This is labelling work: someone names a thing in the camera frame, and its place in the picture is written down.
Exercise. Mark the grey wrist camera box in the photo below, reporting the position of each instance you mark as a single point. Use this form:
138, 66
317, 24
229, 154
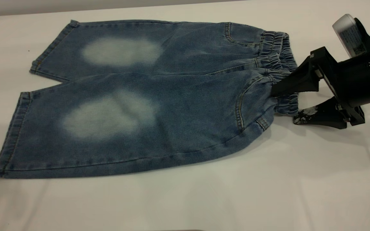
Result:
348, 32

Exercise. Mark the blue denim pants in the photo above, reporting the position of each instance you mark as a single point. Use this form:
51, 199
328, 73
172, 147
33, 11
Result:
188, 112

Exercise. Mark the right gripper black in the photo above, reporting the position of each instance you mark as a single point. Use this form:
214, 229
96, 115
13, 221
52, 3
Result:
361, 80

